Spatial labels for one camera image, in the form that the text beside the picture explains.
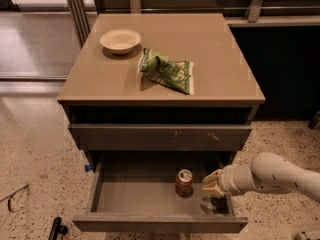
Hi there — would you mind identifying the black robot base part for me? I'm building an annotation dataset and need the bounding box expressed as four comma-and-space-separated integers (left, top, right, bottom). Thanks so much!
48, 217, 68, 240

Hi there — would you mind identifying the red coke can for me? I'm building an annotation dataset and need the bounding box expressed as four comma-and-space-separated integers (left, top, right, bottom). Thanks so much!
175, 169, 193, 197

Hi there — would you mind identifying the green chip bag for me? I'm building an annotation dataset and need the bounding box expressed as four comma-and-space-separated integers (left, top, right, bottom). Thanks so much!
138, 47, 195, 95

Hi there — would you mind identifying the open middle drawer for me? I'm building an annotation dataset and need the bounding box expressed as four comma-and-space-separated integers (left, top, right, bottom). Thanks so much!
73, 151, 248, 233

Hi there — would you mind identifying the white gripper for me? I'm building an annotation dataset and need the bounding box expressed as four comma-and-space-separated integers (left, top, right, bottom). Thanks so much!
202, 165, 241, 199

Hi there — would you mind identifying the closed top drawer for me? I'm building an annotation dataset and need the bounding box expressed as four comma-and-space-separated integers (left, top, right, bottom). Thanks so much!
69, 124, 251, 151

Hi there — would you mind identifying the white bowl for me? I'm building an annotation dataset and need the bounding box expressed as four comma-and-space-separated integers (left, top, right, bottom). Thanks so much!
100, 29, 141, 55

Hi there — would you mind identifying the grey drawer cabinet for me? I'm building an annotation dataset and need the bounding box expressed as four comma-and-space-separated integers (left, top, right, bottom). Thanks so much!
58, 14, 265, 165

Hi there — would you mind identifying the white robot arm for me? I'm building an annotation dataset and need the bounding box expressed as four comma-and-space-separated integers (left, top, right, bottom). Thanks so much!
202, 152, 320, 203

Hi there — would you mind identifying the metal rod on floor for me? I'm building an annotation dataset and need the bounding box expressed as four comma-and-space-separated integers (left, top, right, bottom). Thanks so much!
0, 183, 29, 212

